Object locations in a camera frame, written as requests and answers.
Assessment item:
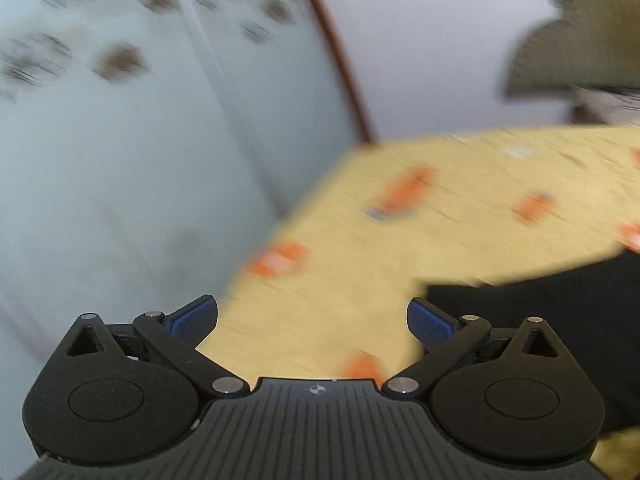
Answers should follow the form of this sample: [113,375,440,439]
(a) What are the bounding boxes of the black pants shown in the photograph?
[425,249,639,432]

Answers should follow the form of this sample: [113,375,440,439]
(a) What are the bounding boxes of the yellow carrot print bedsheet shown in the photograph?
[201,127,639,479]

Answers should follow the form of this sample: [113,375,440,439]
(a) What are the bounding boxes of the frosted floral wardrobe door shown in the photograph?
[1,0,357,479]

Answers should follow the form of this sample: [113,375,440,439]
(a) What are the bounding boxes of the grey patterned pillow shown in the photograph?
[572,87,639,127]

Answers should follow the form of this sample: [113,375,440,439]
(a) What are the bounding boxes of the olive padded headboard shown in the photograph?
[504,0,639,96]

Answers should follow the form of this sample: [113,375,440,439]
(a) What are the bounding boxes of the brown wooden door frame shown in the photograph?
[309,0,375,146]

